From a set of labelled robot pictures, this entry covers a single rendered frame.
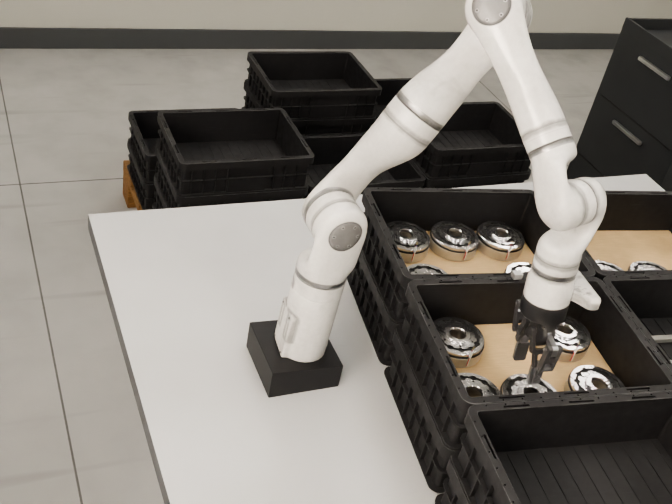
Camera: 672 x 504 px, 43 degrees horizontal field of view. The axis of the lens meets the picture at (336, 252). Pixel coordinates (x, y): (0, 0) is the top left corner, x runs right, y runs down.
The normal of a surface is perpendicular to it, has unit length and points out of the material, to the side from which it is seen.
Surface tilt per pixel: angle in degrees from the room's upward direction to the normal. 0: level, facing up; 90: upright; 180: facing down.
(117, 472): 0
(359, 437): 0
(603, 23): 90
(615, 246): 0
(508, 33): 66
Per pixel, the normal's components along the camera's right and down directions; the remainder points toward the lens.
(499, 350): 0.17, -0.79
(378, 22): 0.37, 0.60
